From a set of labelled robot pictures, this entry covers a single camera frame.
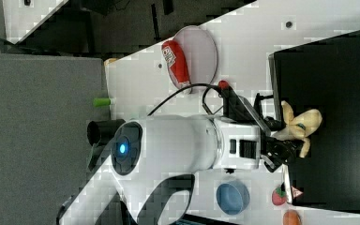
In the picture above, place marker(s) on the orange plush fruit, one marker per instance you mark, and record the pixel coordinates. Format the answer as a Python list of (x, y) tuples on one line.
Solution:
[(291, 217)]

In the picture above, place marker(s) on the blue bowl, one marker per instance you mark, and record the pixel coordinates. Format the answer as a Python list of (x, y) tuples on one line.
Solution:
[(232, 197)]

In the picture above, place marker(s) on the grey round plate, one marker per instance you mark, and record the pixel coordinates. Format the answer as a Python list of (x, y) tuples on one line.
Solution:
[(201, 55)]

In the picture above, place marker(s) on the black cylinder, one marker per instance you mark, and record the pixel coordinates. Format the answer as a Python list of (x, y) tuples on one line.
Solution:
[(101, 132)]

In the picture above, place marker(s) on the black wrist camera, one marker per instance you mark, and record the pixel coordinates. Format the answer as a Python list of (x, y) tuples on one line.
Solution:
[(240, 110)]

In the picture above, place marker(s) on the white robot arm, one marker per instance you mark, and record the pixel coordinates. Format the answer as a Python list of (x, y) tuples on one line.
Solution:
[(151, 164)]

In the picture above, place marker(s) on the red ketchup bottle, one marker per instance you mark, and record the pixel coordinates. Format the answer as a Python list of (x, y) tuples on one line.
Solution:
[(176, 63)]

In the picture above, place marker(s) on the green marker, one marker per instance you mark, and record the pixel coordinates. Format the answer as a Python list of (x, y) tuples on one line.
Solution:
[(103, 101)]

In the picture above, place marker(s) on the yellow plush banana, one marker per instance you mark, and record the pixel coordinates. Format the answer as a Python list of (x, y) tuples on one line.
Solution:
[(298, 127)]

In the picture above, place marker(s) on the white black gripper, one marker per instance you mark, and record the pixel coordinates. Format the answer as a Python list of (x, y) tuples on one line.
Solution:
[(240, 146)]

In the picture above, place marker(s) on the red plush strawberry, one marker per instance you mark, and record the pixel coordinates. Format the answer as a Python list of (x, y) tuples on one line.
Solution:
[(279, 196)]

